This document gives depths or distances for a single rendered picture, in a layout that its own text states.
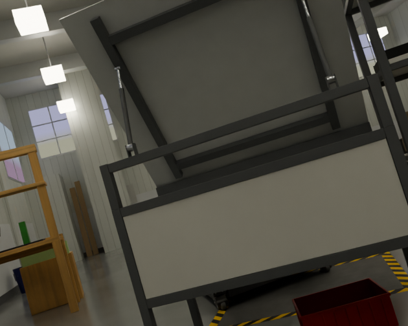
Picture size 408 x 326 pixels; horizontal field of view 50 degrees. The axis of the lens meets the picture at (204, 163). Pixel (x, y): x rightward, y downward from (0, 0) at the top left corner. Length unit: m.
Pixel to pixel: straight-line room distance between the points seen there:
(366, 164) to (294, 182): 0.27
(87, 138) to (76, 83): 1.57
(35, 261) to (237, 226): 3.94
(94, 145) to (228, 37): 10.37
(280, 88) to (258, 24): 0.33
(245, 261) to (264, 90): 0.84
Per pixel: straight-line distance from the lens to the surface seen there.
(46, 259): 5.44
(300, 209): 1.72
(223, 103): 2.17
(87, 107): 12.47
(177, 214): 1.81
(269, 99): 2.17
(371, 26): 1.96
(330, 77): 1.74
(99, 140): 12.26
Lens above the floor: 0.76
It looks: 4 degrees up
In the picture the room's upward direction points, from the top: 17 degrees counter-clockwise
